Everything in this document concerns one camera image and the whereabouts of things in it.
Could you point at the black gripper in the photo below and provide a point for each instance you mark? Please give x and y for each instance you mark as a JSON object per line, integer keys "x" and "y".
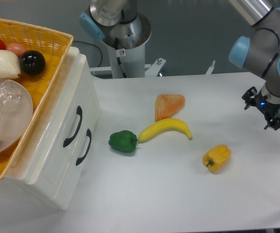
{"x": 251, "y": 98}

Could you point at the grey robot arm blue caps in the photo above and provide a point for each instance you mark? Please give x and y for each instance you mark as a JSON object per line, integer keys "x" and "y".
{"x": 257, "y": 54}

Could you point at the white drawer cabinet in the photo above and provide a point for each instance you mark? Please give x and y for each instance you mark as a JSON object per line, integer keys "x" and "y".
{"x": 16, "y": 183}

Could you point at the white metal clamp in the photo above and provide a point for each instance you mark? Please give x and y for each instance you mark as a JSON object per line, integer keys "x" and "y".
{"x": 210, "y": 68}

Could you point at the yellow bell pepper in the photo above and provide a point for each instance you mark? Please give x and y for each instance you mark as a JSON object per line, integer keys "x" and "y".
{"x": 216, "y": 158}

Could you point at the orange bread slice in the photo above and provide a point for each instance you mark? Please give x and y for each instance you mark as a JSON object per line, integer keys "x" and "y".
{"x": 166, "y": 105}

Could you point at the yellow banana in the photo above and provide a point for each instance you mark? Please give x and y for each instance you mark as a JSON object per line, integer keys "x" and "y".
{"x": 164, "y": 125}

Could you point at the green bell pepper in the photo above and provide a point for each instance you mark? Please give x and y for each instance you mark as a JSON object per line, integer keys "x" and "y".
{"x": 123, "y": 141}

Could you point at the yellow wicker basket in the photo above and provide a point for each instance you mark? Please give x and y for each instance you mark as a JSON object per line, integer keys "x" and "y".
{"x": 54, "y": 46}

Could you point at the black round fruit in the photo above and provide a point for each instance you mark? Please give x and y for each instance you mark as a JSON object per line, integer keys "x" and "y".
{"x": 32, "y": 62}

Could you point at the beige bowl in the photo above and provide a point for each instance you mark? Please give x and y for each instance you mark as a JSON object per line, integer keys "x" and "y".
{"x": 17, "y": 116}

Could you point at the pink peach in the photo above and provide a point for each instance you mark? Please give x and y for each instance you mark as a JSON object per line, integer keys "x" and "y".
{"x": 16, "y": 48}

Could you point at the white pear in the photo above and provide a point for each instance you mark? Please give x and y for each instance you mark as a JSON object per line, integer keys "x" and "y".
{"x": 9, "y": 65}

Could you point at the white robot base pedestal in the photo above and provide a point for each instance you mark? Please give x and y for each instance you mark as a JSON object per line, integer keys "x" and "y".
{"x": 126, "y": 44}

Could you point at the black lower drawer handle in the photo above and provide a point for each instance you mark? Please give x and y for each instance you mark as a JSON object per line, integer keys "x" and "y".
{"x": 86, "y": 147}

